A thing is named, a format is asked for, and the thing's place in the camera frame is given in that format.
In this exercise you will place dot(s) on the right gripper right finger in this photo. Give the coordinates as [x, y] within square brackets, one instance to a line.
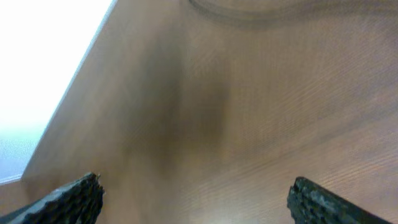
[309, 203]

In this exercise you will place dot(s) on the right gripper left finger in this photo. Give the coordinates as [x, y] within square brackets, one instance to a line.
[77, 202]

